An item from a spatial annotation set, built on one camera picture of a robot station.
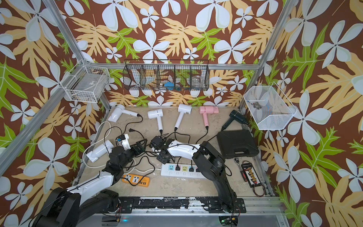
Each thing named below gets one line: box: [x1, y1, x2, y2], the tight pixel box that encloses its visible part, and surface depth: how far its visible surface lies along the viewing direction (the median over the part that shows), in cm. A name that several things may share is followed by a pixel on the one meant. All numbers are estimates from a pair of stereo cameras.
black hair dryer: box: [221, 109, 250, 131], surface depth 110 cm
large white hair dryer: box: [86, 139, 115, 163], surface depth 91 cm
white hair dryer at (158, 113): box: [147, 108, 164, 131], surface depth 113 cm
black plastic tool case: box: [216, 129, 260, 159], surface depth 93 cm
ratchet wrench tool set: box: [234, 157, 261, 188], surface depth 86 cm
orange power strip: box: [121, 173, 150, 188], surface depth 82 cm
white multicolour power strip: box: [160, 163, 207, 179], surface depth 85 cm
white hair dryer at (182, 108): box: [174, 103, 193, 129], surface depth 113 cm
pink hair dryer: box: [198, 105, 219, 127], surface depth 114 cm
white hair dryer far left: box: [107, 104, 139, 123], surface depth 114 cm
